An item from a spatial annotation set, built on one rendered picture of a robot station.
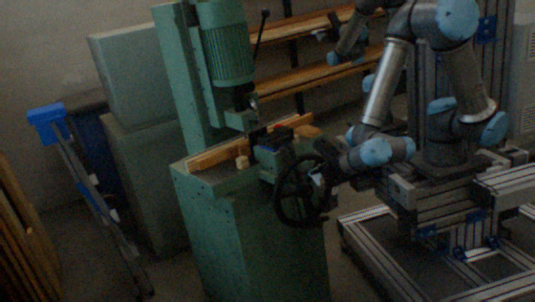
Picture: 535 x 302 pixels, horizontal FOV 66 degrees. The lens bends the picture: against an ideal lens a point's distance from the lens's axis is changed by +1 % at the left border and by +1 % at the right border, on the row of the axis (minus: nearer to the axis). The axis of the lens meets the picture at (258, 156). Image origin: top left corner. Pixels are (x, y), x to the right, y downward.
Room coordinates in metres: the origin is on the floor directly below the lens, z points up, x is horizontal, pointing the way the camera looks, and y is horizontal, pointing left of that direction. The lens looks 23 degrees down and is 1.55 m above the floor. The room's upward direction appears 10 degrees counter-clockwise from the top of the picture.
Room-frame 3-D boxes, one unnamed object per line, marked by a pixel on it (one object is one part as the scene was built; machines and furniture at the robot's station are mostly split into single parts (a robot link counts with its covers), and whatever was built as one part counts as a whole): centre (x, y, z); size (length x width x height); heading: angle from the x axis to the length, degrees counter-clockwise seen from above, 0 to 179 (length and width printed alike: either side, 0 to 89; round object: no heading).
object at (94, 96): (3.19, 1.18, 0.48); 0.64 x 0.54 x 0.97; 118
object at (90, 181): (1.94, 0.90, 0.58); 0.27 x 0.25 x 1.16; 115
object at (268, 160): (1.45, -0.08, 0.92); 0.15 x 0.13 x 0.09; 122
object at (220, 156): (1.64, -0.02, 0.92); 0.62 x 0.02 x 0.04; 122
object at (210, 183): (1.53, -0.03, 0.87); 0.61 x 0.30 x 0.06; 122
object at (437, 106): (1.35, -0.69, 0.98); 0.13 x 0.12 x 0.14; 25
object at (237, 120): (1.63, 0.05, 1.03); 0.14 x 0.07 x 0.09; 32
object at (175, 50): (1.85, 0.20, 1.16); 0.22 x 0.22 x 0.72; 32
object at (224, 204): (1.71, 0.10, 0.76); 0.57 x 0.45 x 0.09; 32
